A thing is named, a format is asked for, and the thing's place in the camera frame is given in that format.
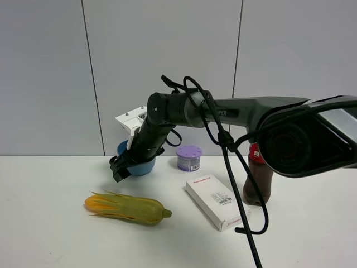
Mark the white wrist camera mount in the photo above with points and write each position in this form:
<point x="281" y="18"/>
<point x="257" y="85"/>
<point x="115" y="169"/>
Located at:
<point x="132" y="122"/>

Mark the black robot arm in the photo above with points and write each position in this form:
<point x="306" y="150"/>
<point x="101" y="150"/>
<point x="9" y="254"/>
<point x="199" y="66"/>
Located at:
<point x="296" y="137"/>

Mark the purple lidded small jar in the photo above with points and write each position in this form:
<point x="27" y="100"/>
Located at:
<point x="188" y="158"/>

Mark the toy corn cob green husk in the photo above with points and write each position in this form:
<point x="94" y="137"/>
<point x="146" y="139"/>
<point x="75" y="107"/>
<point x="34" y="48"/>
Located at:
<point x="140" y="210"/>

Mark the cola bottle yellow cap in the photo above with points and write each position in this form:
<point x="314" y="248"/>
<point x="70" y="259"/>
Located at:
<point x="262" y="174"/>

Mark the white cardboard box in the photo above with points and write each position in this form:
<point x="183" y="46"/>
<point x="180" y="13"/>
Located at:
<point x="216" y="200"/>

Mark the blue plastic bowl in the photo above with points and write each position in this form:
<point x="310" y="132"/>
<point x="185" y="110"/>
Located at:
<point x="138" y="170"/>

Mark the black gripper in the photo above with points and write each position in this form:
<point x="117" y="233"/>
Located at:
<point x="144" y="148"/>

